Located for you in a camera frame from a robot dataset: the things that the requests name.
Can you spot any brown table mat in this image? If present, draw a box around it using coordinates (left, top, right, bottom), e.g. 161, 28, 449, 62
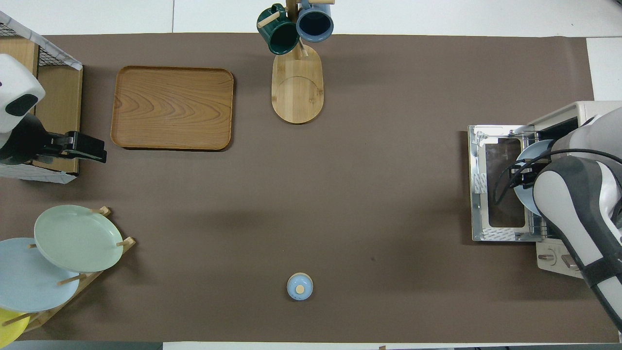
0, 33, 620, 343

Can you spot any light blue racked plate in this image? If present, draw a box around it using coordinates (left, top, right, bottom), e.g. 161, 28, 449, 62
0, 237, 80, 313

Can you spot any small blue bell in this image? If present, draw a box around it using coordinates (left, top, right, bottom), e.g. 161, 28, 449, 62
287, 273, 313, 301

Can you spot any wooden shelf box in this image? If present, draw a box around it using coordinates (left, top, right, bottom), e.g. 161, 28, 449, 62
0, 36, 83, 175

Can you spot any dark green mug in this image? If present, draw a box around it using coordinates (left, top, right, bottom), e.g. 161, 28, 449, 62
257, 4, 300, 55

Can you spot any white toaster oven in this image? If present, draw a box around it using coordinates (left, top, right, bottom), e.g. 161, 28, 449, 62
468, 101, 622, 279

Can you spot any yellow plate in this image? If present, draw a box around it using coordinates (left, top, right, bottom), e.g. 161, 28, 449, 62
0, 307, 31, 349

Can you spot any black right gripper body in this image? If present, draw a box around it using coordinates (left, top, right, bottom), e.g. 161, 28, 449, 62
510, 163, 540, 189

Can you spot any oven door with glass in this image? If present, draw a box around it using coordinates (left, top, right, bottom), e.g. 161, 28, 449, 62
468, 125, 535, 242

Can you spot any pale green plate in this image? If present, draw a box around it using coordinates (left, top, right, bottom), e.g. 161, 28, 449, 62
34, 205, 124, 273

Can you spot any wooden mug tree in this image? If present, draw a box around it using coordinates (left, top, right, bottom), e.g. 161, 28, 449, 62
257, 0, 336, 124

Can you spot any wooden plate rack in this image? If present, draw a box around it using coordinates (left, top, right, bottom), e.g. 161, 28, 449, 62
0, 207, 136, 333

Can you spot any blue mug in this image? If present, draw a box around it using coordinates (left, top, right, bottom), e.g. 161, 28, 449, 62
296, 1, 334, 42

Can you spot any wooden serving tray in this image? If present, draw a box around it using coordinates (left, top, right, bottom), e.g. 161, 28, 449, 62
111, 66, 234, 151

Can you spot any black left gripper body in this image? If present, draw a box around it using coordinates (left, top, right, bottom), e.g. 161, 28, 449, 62
34, 132, 73, 163

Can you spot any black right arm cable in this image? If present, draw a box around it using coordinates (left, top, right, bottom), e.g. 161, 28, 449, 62
495, 147, 622, 205

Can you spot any black wire basket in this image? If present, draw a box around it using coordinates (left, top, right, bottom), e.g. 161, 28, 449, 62
0, 22, 54, 69

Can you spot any metal oven rack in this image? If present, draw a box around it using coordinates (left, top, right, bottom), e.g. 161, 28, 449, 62
522, 214, 552, 240

